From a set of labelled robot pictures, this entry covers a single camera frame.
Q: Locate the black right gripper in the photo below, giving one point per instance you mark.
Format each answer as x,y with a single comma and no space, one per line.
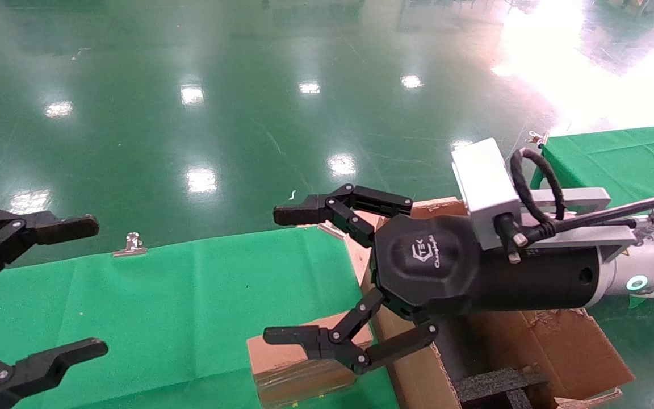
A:
418,267

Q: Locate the small taped cardboard box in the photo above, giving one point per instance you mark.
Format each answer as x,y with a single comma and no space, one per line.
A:
287,375

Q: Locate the large open cardboard carton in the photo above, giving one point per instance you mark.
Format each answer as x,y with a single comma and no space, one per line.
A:
560,346

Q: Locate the silver binder clip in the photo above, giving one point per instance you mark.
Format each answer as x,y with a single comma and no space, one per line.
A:
538,138
327,228
131,250

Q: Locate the large green table cloth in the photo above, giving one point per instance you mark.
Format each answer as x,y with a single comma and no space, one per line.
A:
191,312

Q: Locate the black foam insert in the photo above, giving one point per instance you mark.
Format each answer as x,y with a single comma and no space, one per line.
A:
491,386

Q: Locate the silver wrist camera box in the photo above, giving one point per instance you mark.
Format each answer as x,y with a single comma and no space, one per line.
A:
483,182

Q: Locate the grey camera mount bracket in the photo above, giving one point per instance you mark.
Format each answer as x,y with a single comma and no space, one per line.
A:
588,199

